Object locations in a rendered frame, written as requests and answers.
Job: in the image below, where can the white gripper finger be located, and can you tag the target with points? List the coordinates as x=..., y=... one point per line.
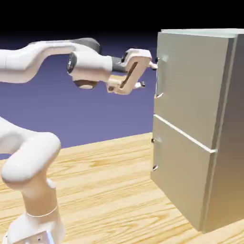
x=153, y=65
x=140, y=84

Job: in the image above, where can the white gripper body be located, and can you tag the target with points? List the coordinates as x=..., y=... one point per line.
x=141, y=59

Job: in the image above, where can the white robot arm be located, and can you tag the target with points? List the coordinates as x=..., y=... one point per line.
x=89, y=63

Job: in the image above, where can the tall cabinet door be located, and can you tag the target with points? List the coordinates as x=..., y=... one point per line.
x=192, y=85

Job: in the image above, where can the short cabinet door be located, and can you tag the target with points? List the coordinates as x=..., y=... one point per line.
x=181, y=175

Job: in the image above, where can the grey-beige cabinet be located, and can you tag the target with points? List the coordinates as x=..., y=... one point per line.
x=228, y=133

